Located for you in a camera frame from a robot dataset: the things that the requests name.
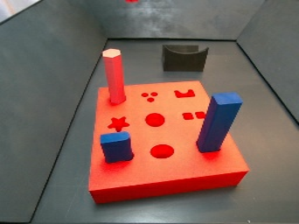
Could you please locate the black curved foam block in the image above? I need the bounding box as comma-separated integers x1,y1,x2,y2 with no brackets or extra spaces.
163,45,209,72

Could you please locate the red foam peg board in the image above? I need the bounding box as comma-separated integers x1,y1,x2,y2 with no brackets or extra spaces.
88,81,248,203

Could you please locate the tall blue rectangular peg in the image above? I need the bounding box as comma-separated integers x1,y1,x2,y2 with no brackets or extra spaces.
196,92,243,153

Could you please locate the pink hexagonal peg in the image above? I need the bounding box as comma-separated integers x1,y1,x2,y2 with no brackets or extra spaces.
101,49,127,105

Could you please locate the short blue peg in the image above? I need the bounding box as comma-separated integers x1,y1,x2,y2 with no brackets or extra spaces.
100,131,133,164

